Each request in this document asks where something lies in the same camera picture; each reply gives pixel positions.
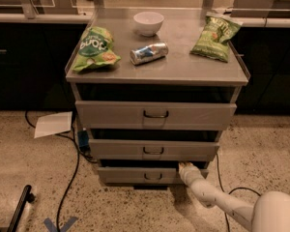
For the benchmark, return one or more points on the green chip bag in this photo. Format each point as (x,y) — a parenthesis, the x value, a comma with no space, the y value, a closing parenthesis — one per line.
(95,50)
(213,42)

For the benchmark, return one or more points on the white paper sheet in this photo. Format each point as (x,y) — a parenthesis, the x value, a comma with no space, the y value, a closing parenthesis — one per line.
(53,124)

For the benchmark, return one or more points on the grey metal drawer cabinet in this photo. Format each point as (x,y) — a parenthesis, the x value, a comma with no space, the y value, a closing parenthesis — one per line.
(178,77)

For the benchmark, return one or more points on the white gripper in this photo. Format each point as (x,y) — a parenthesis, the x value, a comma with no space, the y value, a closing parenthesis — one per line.
(188,173)

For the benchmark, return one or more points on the blue power adapter box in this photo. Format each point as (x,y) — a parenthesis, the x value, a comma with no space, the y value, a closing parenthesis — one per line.
(83,140)

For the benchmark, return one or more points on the white ceramic bowl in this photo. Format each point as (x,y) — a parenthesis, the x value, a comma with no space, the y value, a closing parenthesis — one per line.
(148,23)

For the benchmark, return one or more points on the long dark counter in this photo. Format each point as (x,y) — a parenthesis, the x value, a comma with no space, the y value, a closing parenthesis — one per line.
(33,57)

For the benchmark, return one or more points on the green chip bag right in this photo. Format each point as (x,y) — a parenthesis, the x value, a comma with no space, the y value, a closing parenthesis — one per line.
(213,42)

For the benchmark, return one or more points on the green chip bag left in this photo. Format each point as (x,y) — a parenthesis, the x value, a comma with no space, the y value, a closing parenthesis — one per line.
(95,50)

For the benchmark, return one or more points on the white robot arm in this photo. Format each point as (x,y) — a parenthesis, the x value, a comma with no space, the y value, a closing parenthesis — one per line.
(270,213)

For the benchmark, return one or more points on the grey drawer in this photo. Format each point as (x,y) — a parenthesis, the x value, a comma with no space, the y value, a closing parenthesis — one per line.
(137,115)
(111,149)
(139,176)

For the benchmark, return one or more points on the silver blue soda can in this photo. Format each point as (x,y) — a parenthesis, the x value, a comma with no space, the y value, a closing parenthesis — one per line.
(148,53)

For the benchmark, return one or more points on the black bar on floor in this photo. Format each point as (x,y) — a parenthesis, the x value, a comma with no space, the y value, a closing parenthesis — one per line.
(26,197)

